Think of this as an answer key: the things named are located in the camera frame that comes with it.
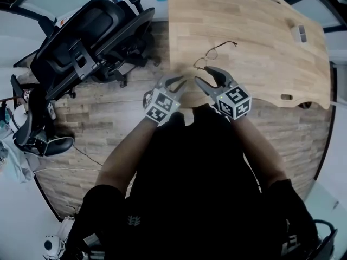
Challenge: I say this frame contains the person's left forearm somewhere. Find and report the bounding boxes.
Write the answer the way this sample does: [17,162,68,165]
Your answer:
[94,116,159,197]

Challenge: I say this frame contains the black bag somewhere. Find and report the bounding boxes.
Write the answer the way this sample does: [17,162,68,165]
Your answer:
[311,219,339,260]

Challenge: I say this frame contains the grey crumpled cloth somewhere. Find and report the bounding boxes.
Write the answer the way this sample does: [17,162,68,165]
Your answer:
[0,142,37,184]

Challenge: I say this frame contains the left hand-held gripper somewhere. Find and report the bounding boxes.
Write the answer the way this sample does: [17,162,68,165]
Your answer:
[143,74,188,127]

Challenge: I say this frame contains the white desk organizer tray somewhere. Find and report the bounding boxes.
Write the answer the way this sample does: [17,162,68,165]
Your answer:
[291,23,309,44]

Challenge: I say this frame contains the white round device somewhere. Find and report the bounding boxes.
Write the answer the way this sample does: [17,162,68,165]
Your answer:
[43,234,66,258]

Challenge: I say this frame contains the thin wire-frame eyeglasses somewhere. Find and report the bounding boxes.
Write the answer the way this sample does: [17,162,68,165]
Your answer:
[193,40,239,70]

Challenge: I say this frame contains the white floor cable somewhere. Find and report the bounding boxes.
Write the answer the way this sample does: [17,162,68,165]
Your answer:
[34,166,101,173]

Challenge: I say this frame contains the person's right forearm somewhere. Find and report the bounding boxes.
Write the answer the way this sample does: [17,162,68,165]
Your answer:
[230,115,290,189]

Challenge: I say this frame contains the person's black clothing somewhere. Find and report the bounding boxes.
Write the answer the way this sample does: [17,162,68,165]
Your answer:
[65,103,320,260]

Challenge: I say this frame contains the black floor cable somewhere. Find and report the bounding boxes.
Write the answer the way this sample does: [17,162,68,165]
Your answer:
[72,144,104,167]

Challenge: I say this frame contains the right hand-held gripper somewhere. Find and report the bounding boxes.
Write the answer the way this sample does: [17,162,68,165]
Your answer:
[194,65,253,121]

